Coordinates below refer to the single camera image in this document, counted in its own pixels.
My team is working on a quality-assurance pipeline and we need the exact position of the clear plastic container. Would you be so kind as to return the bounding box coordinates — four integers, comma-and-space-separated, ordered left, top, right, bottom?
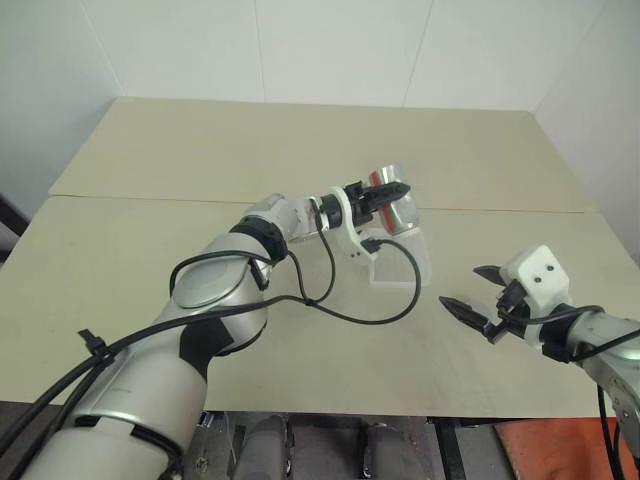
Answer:
367, 227, 434, 290

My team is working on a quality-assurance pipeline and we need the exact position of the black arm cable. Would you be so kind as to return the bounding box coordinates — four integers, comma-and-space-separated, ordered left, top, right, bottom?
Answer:
497, 294, 640, 480
0, 238, 422, 480

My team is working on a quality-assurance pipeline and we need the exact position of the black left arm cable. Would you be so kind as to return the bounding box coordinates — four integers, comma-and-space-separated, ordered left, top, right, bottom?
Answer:
0, 238, 422, 480

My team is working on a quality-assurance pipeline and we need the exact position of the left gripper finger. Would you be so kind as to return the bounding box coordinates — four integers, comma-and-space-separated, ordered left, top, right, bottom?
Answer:
372, 182, 412, 202

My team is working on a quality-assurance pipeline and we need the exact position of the black cable tie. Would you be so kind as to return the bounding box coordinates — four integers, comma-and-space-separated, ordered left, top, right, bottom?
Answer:
76, 328, 107, 362

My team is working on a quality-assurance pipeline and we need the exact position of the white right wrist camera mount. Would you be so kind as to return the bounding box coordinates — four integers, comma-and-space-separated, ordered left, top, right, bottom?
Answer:
502, 244, 572, 349

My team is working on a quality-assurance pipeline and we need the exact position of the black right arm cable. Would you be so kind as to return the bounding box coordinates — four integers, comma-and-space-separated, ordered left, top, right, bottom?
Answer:
497, 294, 640, 480

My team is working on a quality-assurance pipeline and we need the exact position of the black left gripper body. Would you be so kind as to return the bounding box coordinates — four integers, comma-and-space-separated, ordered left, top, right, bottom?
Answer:
347, 180, 376, 229

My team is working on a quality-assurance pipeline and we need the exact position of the dark object at wall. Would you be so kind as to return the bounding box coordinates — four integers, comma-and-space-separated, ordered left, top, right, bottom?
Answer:
0, 193, 32, 264

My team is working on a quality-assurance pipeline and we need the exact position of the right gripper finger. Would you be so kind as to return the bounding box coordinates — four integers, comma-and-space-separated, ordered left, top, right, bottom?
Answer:
473, 265, 511, 287
438, 297, 494, 337

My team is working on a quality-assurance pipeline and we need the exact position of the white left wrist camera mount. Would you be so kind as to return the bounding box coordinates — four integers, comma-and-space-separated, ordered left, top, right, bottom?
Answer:
319, 185, 381, 264

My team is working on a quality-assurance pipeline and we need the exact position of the orange red surface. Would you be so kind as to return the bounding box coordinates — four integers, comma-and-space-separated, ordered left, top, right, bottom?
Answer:
494, 418, 640, 480

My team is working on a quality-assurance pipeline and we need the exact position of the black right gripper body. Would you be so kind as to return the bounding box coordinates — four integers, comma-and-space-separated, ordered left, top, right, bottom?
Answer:
487, 279, 531, 345

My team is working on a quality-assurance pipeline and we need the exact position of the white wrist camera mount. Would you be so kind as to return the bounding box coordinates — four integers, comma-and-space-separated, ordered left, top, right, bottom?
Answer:
319, 185, 381, 264
502, 244, 572, 349

